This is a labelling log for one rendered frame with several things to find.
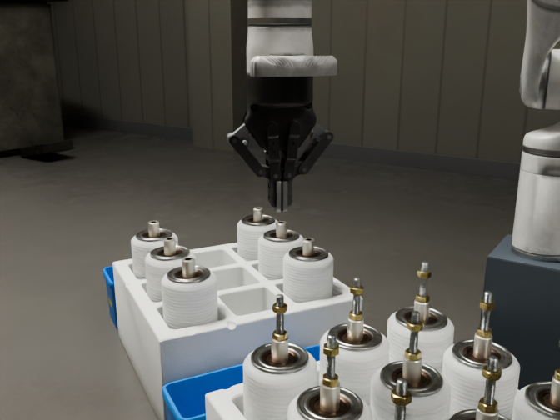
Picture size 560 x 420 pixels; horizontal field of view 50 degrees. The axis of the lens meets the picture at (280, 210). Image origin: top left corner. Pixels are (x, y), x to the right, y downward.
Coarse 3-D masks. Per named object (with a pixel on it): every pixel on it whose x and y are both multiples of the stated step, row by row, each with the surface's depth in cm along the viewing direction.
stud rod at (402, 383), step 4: (400, 380) 56; (404, 380) 56; (400, 384) 55; (404, 384) 55; (396, 388) 56; (400, 388) 55; (404, 388) 55; (400, 392) 55; (404, 392) 55; (396, 404) 56; (396, 408) 56; (400, 408) 56; (404, 408) 56; (396, 412) 56; (400, 412) 56; (404, 412) 56; (396, 416) 56; (400, 416) 56; (404, 416) 56
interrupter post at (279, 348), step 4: (272, 340) 77; (284, 340) 77; (272, 344) 77; (276, 344) 77; (280, 344) 76; (284, 344) 77; (272, 348) 77; (276, 348) 77; (280, 348) 77; (284, 348) 77; (272, 352) 77; (276, 352) 77; (280, 352) 77; (284, 352) 77; (272, 356) 77; (276, 356) 77; (280, 356) 77; (284, 356) 77; (272, 360) 78; (276, 360) 77; (280, 360) 77; (284, 360) 77
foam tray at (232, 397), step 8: (240, 384) 85; (208, 392) 83; (216, 392) 83; (224, 392) 83; (232, 392) 83; (240, 392) 83; (208, 400) 82; (216, 400) 82; (224, 400) 82; (232, 400) 82; (240, 400) 83; (208, 408) 82; (216, 408) 80; (224, 408) 80; (232, 408) 80; (240, 408) 84; (208, 416) 83; (216, 416) 80; (224, 416) 78; (232, 416) 78; (240, 416) 78
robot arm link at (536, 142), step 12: (552, 60) 91; (552, 72) 90; (552, 84) 91; (552, 96) 92; (552, 108) 94; (528, 132) 98; (540, 132) 95; (552, 132) 93; (528, 144) 96; (540, 144) 94; (552, 144) 93; (552, 156) 93
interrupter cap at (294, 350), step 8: (264, 344) 81; (288, 344) 81; (256, 352) 79; (264, 352) 79; (288, 352) 80; (296, 352) 79; (304, 352) 79; (256, 360) 77; (264, 360) 77; (288, 360) 78; (296, 360) 77; (304, 360) 77; (264, 368) 75; (272, 368) 75; (280, 368) 75; (288, 368) 75; (296, 368) 75
